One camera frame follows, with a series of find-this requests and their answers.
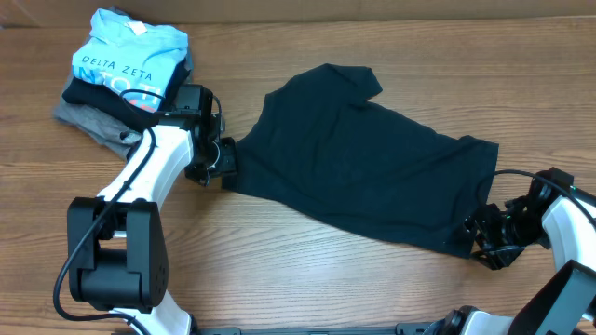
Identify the light blue folded t-shirt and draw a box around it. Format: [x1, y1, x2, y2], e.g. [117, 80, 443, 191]
[72, 8, 188, 112]

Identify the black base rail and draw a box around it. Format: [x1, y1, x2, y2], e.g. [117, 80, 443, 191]
[111, 306, 527, 335]

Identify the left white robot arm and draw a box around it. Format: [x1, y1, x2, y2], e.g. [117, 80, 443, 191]
[53, 126, 237, 334]

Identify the grey folded garment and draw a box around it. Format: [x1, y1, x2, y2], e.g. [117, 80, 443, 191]
[52, 55, 195, 161]

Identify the dark teal t-shirt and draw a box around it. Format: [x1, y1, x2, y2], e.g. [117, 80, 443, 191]
[222, 63, 498, 258]

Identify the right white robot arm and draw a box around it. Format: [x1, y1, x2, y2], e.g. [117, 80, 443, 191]
[433, 196, 595, 335]

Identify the black folded garment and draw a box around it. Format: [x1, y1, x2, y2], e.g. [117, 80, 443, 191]
[62, 60, 191, 132]

